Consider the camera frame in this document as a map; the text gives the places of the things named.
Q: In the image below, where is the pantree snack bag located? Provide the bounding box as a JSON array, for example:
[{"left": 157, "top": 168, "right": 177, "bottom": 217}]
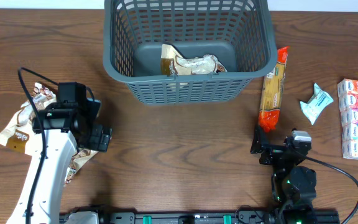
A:
[
  {"left": 64, "top": 149, "right": 98, "bottom": 186},
  {"left": 160, "top": 44, "right": 227, "bottom": 77},
  {"left": 0, "top": 82, "right": 56, "bottom": 156}
]

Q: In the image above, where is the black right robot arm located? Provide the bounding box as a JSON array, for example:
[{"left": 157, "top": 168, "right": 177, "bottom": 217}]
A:
[{"left": 250, "top": 125, "right": 318, "bottom": 224}]

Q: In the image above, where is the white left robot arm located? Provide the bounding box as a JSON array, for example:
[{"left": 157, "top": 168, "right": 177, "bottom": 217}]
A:
[{"left": 8, "top": 100, "right": 112, "bottom": 223}]

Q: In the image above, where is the orange spaghetti packet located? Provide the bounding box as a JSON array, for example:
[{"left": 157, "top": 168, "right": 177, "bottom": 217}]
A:
[{"left": 259, "top": 46, "right": 289, "bottom": 133}]

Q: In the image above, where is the pale green wipes packet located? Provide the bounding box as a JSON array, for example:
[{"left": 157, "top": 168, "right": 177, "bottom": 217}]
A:
[{"left": 300, "top": 83, "right": 334, "bottom": 125}]

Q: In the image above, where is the Kleenex tissue multipack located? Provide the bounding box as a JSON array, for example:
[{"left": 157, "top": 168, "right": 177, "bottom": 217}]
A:
[{"left": 337, "top": 78, "right": 358, "bottom": 160}]

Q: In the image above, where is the grey plastic lattice basket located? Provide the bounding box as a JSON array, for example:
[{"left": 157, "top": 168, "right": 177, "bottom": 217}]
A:
[{"left": 103, "top": 0, "right": 278, "bottom": 105}]

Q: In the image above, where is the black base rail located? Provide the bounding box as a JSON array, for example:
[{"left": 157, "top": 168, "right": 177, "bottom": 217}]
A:
[{"left": 58, "top": 208, "right": 340, "bottom": 224}]

